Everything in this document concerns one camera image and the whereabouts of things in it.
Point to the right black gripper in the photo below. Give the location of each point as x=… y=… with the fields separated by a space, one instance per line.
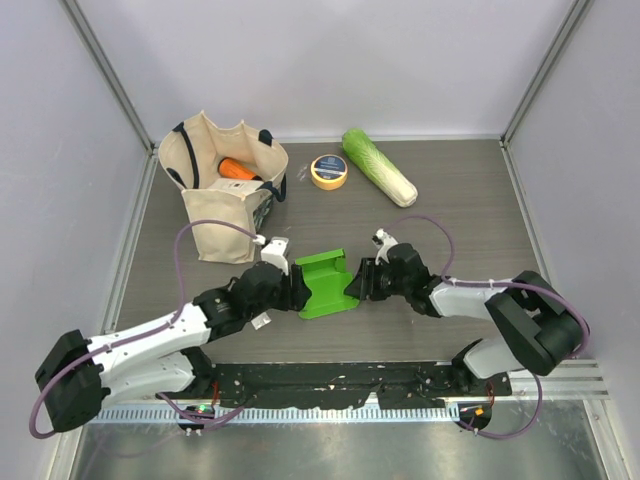
x=364 y=286

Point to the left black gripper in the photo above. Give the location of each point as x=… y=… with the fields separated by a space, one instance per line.
x=296 y=292

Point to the green paper box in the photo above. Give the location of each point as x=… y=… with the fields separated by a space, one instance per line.
x=326 y=275

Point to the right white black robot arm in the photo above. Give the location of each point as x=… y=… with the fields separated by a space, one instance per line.
x=537 y=329

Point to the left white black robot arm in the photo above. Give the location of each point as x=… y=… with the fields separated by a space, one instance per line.
x=81 y=376

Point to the small clear plastic bag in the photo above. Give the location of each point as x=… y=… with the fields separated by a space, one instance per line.
x=261 y=321

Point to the napa cabbage toy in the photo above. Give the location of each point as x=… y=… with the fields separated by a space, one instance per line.
x=376 y=166

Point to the yellow masking tape roll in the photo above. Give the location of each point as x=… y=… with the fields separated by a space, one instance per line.
x=329 y=172

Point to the beige canvas tote bag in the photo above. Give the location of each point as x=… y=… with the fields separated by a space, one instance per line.
x=231 y=209

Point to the orange bottle in bag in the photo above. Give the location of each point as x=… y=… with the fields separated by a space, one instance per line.
x=234 y=169

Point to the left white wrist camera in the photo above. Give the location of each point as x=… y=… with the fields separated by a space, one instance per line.
x=275 y=252

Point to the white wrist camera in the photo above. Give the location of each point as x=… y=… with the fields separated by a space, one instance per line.
x=275 y=252
x=383 y=242

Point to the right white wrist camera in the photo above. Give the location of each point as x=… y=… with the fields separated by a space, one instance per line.
x=383 y=242

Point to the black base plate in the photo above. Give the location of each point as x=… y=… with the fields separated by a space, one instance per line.
x=340 y=386

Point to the white slotted cable duct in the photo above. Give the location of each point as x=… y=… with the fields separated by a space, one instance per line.
x=156 y=413

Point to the aluminium frame rail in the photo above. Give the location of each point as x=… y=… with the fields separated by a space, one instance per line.
x=571 y=380

